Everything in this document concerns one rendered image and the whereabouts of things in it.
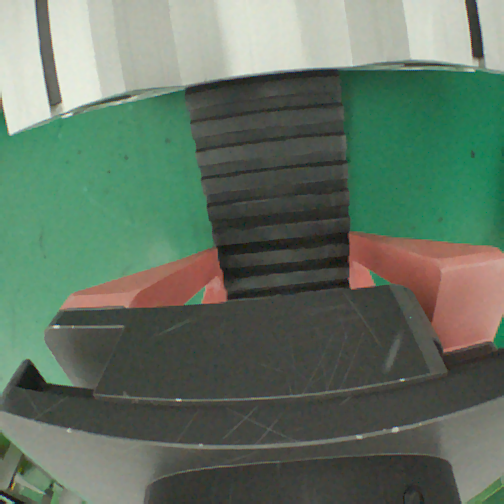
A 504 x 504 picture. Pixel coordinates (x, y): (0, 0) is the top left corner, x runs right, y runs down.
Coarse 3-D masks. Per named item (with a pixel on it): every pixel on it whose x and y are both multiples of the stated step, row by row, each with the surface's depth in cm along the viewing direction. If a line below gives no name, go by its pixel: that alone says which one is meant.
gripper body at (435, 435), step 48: (48, 384) 5; (432, 384) 3; (480, 384) 3; (48, 432) 3; (96, 432) 3; (144, 432) 3; (192, 432) 3; (240, 432) 3; (288, 432) 3; (336, 432) 3; (384, 432) 3; (432, 432) 3; (480, 432) 3; (96, 480) 4; (144, 480) 4; (192, 480) 3; (240, 480) 3; (288, 480) 3; (336, 480) 3; (384, 480) 3; (432, 480) 3; (480, 480) 4
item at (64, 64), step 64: (0, 0) 3; (64, 0) 3; (128, 0) 4; (192, 0) 6; (256, 0) 6; (320, 0) 6; (384, 0) 4; (448, 0) 3; (0, 64) 4; (64, 64) 4; (128, 64) 4; (192, 64) 7; (256, 64) 7; (320, 64) 7; (384, 64) 6; (448, 64) 4
